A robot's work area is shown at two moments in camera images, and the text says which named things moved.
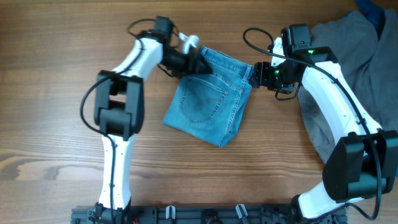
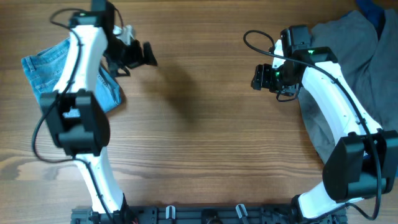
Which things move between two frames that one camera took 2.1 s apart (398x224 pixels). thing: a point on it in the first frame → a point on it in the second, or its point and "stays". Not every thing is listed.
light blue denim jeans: x=208 y=106 → x=44 y=69
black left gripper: x=193 y=63 → x=137 y=54
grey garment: x=370 y=58 stays
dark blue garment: x=375 y=14 stays
